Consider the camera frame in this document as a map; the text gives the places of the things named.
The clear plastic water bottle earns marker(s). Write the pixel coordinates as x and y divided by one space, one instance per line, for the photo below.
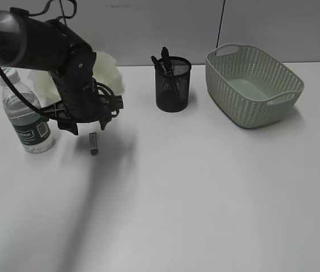
33 133

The black marker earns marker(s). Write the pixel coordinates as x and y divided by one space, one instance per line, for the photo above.
176 93
167 61
160 69

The green plastic woven basket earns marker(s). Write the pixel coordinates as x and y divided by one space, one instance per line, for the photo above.
250 86

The pale green wavy plate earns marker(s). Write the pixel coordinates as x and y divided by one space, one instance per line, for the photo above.
104 71

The black mesh pen holder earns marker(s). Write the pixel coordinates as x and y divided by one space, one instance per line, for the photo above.
172 92

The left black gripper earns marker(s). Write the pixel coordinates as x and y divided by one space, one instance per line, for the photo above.
83 99

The white grey eraser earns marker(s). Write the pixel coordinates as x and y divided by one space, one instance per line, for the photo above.
93 144

